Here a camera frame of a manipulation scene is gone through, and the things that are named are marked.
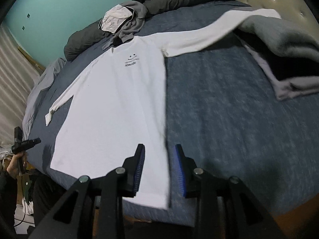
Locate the white garment with black trim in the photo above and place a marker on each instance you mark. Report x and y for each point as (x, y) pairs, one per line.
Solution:
(114, 18)

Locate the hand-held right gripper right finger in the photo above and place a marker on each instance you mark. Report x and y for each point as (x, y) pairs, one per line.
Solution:
(180, 174)

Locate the light grey crumpled sheet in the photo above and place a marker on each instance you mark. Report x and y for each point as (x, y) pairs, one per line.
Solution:
(42, 82)

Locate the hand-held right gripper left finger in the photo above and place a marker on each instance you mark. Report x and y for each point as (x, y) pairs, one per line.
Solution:
(139, 171)

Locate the pile of unfolded clothes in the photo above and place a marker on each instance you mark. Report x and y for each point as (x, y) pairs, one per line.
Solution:
(135, 20)

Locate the folded grey sweater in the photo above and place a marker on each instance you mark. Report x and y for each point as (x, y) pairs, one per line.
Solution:
(281, 37)

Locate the wooden poles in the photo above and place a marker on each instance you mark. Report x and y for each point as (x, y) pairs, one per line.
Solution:
(32, 58)

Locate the folded light grey garment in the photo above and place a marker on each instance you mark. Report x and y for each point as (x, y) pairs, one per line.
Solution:
(291, 89)

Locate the person's left forearm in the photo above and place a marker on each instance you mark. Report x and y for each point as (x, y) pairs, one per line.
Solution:
(7, 196)

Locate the white long-sleeved shirt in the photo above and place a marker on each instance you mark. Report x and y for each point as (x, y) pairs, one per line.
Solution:
(112, 104)

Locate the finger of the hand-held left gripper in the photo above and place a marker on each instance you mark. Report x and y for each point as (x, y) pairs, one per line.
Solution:
(32, 143)

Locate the person's left hand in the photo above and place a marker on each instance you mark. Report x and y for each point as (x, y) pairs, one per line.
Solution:
(13, 168)

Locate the beige striped curtain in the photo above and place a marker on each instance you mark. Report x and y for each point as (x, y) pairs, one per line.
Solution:
(15, 84)

